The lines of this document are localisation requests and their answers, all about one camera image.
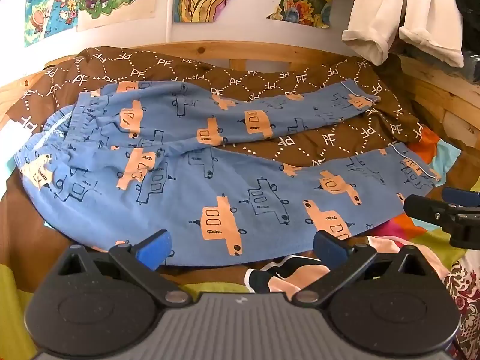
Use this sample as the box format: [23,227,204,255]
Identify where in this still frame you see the cartoon wall poster blue background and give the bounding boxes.
[24,0,81,48]

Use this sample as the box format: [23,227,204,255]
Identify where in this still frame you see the red floral cloth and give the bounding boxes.
[442,259,480,360]

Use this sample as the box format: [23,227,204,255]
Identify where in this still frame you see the blue car print pants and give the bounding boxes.
[17,78,442,267]

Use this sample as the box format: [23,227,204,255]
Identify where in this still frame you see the wooden bed frame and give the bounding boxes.
[0,40,480,203]

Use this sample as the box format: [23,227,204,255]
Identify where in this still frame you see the brown patterned blanket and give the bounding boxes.
[7,47,424,169]

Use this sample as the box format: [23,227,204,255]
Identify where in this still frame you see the white hanging garment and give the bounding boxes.
[341,0,466,68]

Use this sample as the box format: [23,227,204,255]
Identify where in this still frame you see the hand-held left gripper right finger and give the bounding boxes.
[290,230,430,306]

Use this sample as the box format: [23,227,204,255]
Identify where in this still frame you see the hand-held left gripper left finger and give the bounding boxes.
[56,229,193,306]

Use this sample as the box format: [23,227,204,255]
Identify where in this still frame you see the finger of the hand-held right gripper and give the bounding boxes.
[403,194,480,249]
[441,187,480,211]

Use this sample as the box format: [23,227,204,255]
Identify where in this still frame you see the colourful striped bed sheet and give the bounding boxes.
[0,135,480,360]

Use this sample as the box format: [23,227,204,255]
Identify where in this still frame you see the white wall pipe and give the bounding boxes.
[165,0,178,44]

